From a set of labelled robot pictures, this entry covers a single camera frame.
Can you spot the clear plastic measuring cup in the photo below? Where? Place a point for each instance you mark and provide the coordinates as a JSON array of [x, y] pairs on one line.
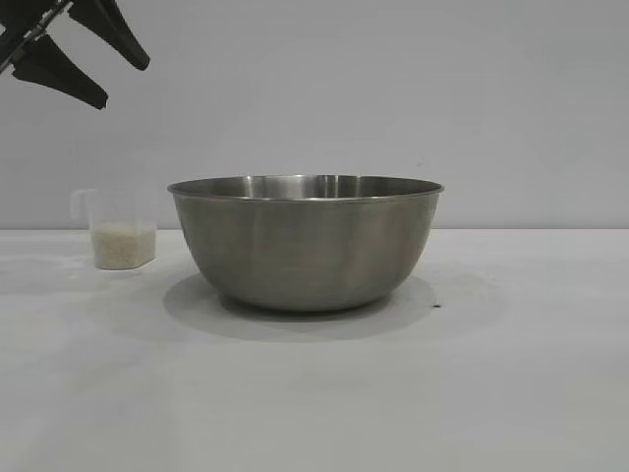
[[123, 209]]

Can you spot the stainless steel mixing bowl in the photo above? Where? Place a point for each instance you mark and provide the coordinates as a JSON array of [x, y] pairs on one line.
[[304, 246]]

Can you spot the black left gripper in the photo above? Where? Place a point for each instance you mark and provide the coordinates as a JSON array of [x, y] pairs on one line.
[[19, 10]]

